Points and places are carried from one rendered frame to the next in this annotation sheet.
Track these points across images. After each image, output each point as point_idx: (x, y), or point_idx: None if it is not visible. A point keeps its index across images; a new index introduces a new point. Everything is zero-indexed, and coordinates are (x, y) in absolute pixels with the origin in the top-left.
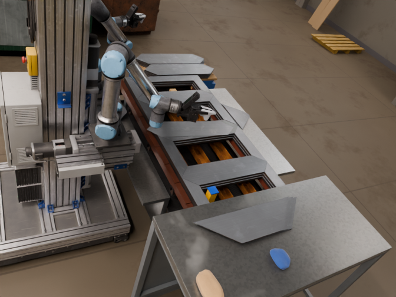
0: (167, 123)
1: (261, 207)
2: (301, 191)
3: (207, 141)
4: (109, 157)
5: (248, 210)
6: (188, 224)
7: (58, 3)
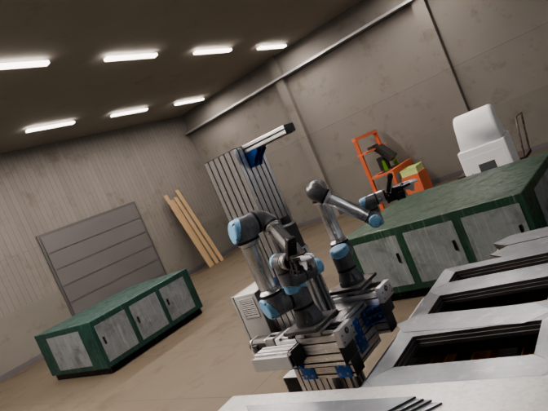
0: (434, 315)
1: (345, 404)
2: (470, 396)
3: (479, 337)
4: (313, 353)
5: (320, 404)
6: (246, 410)
7: (231, 197)
